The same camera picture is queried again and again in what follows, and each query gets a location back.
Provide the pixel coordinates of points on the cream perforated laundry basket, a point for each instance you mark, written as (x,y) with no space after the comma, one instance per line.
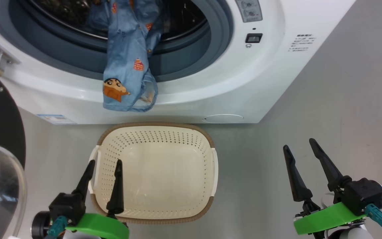
(158,179)

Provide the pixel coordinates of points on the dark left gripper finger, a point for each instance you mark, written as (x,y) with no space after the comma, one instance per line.
(117,196)
(85,179)

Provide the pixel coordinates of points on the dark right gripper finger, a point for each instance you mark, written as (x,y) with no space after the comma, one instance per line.
(297,182)
(332,172)

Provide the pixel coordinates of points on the blue cartoon print garment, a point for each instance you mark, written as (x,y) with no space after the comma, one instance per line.
(124,56)

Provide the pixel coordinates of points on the grey instruction sticker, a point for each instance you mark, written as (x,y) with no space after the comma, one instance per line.
(249,10)

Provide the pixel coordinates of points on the metal door hinge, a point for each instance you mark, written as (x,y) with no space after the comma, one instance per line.
(0,64)

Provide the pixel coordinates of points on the blue energy label sticker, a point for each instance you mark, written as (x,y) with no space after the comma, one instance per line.
(55,119)

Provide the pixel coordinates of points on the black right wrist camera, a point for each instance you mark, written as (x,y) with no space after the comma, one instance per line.
(363,196)

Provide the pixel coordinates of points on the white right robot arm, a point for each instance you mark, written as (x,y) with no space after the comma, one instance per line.
(350,233)

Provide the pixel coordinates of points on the black door lock socket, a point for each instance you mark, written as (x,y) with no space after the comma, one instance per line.
(253,38)

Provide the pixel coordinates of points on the grey rubber door gasket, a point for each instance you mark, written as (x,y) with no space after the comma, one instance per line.
(191,56)

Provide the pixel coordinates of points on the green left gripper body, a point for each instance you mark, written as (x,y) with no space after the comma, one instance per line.
(104,225)

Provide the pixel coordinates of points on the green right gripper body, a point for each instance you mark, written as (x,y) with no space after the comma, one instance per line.
(327,219)

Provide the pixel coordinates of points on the white front-load washing machine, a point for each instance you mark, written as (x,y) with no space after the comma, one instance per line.
(260,73)

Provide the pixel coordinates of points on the perforated steel washer drum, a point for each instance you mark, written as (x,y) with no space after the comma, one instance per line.
(184,20)

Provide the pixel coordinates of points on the round white filter cover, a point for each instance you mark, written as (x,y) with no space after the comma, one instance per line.
(224,118)

